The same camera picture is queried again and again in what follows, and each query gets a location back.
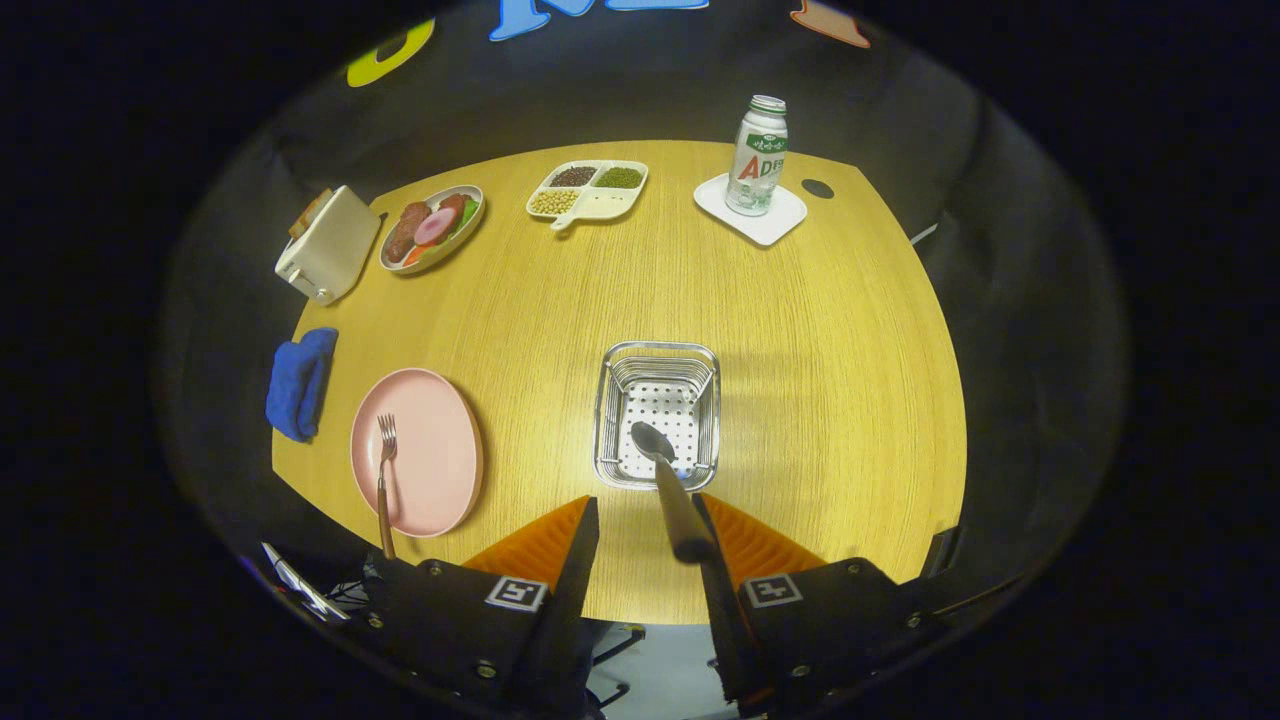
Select white square coaster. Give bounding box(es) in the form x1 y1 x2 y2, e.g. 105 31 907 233
693 172 808 247

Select metal fork wooden handle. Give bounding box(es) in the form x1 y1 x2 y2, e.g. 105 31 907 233
375 414 399 559

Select pink round plate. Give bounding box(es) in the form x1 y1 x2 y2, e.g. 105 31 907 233
350 368 485 539

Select black backdrop cloth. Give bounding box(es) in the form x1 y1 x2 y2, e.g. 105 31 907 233
150 0 1131 621

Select metal spoon dark handle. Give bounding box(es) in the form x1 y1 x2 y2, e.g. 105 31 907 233
630 420 719 564

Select brown toast slices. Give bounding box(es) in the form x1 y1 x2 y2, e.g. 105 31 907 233
290 188 333 239

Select pink toy ham slice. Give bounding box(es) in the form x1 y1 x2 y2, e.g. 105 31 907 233
413 206 459 247

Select grey food plate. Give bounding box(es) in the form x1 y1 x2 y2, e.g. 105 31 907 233
379 184 486 275

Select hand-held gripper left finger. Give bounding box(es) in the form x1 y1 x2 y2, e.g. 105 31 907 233
360 495 601 717

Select cream toaster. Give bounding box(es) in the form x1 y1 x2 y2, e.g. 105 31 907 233
275 185 382 307

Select black chair base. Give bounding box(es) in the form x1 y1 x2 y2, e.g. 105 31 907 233
588 625 646 713

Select black table bracket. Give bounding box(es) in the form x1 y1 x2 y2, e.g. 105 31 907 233
925 527 961 583

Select blue folded cloth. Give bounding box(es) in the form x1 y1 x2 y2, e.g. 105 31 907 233
265 327 339 443

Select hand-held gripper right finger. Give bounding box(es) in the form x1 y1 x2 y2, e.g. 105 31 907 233
692 492 951 715

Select brown toy sausage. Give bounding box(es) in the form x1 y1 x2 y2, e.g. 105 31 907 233
386 202 431 263

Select cream divided tray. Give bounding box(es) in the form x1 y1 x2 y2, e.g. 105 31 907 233
526 159 649 232

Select metal perforated basket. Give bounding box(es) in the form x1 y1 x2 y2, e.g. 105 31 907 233
594 341 722 492

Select white drink bottle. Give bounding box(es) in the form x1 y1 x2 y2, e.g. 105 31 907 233
725 95 789 217

